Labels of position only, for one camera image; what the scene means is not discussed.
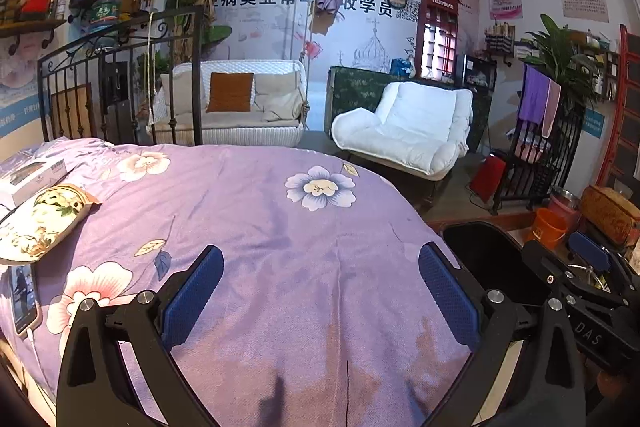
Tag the purple floral blanket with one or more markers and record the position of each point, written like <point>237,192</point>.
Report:
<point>275,257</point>

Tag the blue bag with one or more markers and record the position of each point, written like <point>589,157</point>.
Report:
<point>401,68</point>

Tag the black iron rack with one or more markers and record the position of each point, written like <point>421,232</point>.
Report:
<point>565,147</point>

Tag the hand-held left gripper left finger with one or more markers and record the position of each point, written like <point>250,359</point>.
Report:
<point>192,297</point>

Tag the black display case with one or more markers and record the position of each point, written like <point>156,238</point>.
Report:
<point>480,74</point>

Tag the white cardboard box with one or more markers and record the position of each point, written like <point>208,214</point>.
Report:
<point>30,187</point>

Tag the orange bucket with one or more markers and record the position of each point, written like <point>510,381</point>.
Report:
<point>547,227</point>

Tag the red phone booth cabinet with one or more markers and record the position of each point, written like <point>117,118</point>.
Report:
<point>440,37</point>

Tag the red container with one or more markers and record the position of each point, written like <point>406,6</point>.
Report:
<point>35,7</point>

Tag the steel basin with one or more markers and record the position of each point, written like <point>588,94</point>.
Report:
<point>567,193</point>

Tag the bottle wall shelf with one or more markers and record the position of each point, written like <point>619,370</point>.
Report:
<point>500,39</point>

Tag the floral pillow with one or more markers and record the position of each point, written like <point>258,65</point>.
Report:
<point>45,217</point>

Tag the black hanging bag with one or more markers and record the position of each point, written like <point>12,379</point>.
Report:
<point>116,82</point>

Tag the red bag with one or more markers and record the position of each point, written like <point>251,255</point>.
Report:
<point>487,179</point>

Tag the brown wooden board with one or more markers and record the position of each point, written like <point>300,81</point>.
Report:
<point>70,112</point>

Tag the pink wash basin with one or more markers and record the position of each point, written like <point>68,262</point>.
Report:
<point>530,152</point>

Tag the wooden wall shelf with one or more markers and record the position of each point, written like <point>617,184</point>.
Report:
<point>30,27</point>

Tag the brown cushion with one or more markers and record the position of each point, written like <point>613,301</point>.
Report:
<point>230,92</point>

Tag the red shelf frame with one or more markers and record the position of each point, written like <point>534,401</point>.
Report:
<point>622,107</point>

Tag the green potted plant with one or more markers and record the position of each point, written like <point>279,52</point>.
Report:
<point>555,52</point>

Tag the pale face wall poster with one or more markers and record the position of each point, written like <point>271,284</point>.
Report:
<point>15,72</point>

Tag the green floral counter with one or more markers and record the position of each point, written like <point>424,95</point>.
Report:
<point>350,92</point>

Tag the green tin can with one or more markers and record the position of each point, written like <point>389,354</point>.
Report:
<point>105,14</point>

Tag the white wicker swing sofa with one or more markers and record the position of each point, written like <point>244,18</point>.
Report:
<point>250,134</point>

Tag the white padded armchair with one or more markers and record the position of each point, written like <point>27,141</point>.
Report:
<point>400,132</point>

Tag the smartphone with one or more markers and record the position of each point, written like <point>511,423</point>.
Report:
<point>24,302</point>

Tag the blue wall sign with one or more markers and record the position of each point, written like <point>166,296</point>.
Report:
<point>594,124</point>

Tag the dark brown waste bin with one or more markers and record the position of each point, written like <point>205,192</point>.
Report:
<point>480,252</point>

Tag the orange patterned case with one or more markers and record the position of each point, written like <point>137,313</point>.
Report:
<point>610,212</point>

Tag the pink towel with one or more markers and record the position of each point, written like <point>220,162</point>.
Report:
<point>551,107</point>

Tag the purple towel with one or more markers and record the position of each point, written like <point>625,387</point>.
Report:
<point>534,94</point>

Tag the wooden wall rack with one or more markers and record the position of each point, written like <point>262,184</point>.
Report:
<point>607,72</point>

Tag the beige cushion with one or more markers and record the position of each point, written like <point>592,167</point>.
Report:
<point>277,94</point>
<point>182,92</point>

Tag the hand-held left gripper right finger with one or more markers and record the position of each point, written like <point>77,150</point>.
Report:
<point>447,297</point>

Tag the black iron bed frame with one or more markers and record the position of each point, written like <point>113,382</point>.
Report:
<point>195,72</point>

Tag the pink bucket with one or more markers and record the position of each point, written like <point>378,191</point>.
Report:
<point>562,211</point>

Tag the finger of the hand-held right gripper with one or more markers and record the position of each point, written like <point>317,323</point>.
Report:
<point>542,263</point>
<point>590,252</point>

